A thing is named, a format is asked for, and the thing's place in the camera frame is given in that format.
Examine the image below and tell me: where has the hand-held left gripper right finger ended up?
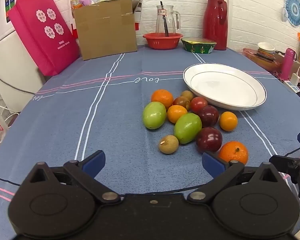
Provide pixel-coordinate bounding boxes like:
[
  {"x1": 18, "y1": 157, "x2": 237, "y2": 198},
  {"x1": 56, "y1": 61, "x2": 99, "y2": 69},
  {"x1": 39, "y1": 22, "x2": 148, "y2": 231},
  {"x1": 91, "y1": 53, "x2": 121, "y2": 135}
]
[{"x1": 187, "y1": 151, "x2": 288, "y2": 203}]

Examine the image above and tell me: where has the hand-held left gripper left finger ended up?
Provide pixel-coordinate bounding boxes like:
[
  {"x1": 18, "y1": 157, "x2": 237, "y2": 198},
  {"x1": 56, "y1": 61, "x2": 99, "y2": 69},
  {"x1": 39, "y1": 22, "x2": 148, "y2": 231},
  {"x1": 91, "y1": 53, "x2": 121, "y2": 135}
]
[{"x1": 21, "y1": 150, "x2": 121, "y2": 204}]

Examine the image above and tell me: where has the orange with stem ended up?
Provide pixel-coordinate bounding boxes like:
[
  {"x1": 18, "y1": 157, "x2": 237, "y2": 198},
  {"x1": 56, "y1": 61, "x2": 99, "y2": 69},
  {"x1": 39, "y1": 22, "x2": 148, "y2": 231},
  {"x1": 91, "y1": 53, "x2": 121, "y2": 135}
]
[{"x1": 219, "y1": 141, "x2": 249, "y2": 165}]

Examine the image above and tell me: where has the dark red plum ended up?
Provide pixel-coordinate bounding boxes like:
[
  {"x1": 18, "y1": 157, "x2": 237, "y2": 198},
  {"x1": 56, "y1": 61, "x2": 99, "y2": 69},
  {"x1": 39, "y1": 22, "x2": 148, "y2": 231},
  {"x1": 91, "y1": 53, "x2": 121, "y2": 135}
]
[
  {"x1": 197, "y1": 105, "x2": 220, "y2": 128},
  {"x1": 196, "y1": 127, "x2": 223, "y2": 153}
]

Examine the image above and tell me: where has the green mango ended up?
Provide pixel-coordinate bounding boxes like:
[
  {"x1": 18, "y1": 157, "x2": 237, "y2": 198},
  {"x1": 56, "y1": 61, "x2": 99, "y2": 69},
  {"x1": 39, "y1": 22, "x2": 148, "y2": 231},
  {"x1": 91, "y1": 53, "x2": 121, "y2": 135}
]
[{"x1": 174, "y1": 113, "x2": 202, "y2": 144}]

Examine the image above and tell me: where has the small orange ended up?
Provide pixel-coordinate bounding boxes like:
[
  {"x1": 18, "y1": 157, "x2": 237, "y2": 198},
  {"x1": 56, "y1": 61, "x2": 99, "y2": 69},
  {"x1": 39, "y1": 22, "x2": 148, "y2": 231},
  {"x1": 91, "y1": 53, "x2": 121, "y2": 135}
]
[
  {"x1": 219, "y1": 111, "x2": 238, "y2": 131},
  {"x1": 167, "y1": 105, "x2": 188, "y2": 124}
]

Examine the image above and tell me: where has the tan longan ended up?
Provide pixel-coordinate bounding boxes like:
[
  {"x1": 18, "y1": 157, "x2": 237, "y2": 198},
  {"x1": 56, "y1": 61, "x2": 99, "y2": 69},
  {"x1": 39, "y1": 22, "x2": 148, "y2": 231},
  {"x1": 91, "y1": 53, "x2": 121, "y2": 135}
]
[
  {"x1": 159, "y1": 135, "x2": 179, "y2": 154},
  {"x1": 181, "y1": 90, "x2": 194, "y2": 102}
]

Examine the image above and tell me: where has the small green jujube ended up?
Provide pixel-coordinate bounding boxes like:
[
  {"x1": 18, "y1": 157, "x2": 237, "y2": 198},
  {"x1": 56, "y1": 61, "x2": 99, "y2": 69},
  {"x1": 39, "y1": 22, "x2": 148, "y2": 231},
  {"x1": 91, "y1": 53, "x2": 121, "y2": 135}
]
[{"x1": 143, "y1": 101, "x2": 167, "y2": 130}]

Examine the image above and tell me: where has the white plate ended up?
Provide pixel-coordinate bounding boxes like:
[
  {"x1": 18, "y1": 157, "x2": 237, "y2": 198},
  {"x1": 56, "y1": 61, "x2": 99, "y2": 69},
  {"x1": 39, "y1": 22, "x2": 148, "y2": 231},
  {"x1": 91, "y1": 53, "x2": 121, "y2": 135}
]
[{"x1": 183, "y1": 63, "x2": 267, "y2": 111}]

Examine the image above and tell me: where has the large orange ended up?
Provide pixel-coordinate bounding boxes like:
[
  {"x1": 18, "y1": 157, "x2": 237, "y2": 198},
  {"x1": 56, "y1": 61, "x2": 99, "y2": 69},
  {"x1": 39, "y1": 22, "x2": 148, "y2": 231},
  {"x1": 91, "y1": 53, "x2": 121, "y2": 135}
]
[{"x1": 151, "y1": 89, "x2": 174, "y2": 110}]

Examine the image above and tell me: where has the blue checked tablecloth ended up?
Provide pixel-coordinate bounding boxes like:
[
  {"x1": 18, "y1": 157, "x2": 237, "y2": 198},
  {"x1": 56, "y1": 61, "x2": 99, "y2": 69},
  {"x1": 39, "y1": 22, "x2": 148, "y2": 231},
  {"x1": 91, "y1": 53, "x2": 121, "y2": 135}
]
[{"x1": 0, "y1": 45, "x2": 300, "y2": 230}]

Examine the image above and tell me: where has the reddish brown plum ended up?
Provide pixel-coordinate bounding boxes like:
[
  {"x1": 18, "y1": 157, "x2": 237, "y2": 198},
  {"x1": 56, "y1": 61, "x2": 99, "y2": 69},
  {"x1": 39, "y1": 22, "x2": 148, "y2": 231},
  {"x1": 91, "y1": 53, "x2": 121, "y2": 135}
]
[{"x1": 173, "y1": 96, "x2": 191, "y2": 111}]

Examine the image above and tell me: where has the pink bottle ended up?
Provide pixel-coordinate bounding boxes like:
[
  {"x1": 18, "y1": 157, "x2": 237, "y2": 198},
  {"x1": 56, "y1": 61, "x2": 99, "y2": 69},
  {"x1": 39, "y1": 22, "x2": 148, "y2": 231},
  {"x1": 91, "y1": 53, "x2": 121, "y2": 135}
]
[{"x1": 280, "y1": 48, "x2": 296, "y2": 80}]

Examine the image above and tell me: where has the orange plastic tray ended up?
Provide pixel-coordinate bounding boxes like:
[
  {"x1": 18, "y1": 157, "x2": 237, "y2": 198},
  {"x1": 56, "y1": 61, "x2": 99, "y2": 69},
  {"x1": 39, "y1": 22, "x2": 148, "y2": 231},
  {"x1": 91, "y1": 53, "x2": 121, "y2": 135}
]
[{"x1": 242, "y1": 48, "x2": 290, "y2": 73}]

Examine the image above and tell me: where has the green patterned bowl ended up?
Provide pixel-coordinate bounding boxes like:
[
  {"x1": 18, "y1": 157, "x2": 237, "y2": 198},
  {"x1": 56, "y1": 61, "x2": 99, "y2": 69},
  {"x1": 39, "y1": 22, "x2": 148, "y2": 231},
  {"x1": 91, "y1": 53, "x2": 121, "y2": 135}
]
[{"x1": 181, "y1": 37, "x2": 217, "y2": 54}]

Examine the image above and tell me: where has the cardboard box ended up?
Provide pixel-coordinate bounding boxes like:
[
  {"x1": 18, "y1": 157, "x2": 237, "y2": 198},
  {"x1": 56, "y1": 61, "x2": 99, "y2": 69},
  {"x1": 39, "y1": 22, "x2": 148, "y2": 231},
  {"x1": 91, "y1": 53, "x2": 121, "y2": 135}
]
[{"x1": 72, "y1": 0, "x2": 138, "y2": 61}]

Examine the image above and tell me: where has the red plastic basket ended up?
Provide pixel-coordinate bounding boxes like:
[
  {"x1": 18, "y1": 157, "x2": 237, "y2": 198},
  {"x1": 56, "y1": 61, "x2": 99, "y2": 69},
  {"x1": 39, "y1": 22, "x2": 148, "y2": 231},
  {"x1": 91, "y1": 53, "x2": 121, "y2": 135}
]
[{"x1": 143, "y1": 32, "x2": 183, "y2": 50}]

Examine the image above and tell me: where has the pink tote bag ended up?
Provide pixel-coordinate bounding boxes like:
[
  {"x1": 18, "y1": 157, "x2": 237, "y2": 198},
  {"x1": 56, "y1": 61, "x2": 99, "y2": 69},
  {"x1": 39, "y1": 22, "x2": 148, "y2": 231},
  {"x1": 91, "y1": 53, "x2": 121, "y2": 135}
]
[{"x1": 7, "y1": 0, "x2": 80, "y2": 77}]

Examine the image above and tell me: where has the red thermos jug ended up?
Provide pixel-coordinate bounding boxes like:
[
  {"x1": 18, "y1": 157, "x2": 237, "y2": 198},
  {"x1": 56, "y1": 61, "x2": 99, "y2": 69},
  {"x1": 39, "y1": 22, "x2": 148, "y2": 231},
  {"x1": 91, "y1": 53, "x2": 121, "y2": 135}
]
[{"x1": 203, "y1": 0, "x2": 228, "y2": 51}]

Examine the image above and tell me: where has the glass pitcher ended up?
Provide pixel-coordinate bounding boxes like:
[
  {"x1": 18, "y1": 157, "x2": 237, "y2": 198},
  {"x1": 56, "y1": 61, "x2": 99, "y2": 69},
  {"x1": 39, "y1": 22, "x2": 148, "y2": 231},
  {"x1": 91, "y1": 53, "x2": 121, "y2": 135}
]
[{"x1": 156, "y1": 5, "x2": 181, "y2": 34}]

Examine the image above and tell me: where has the dark stirring stick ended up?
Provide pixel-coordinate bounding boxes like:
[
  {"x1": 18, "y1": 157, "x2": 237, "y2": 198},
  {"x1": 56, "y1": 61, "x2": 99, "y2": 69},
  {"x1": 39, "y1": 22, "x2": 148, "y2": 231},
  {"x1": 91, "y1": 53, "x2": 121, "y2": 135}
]
[{"x1": 160, "y1": 1, "x2": 169, "y2": 37}]

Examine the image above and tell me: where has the dark cable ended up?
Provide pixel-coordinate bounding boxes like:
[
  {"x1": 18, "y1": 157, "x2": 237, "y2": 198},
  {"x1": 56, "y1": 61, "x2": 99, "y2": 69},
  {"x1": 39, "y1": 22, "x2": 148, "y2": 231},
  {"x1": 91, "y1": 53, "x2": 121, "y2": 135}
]
[{"x1": 0, "y1": 69, "x2": 37, "y2": 94}]

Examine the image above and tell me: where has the large blue wall plate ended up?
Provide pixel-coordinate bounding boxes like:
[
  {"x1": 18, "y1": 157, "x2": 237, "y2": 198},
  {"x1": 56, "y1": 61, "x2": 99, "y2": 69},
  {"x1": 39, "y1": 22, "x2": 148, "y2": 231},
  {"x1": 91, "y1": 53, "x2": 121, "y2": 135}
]
[{"x1": 283, "y1": 0, "x2": 300, "y2": 27}]

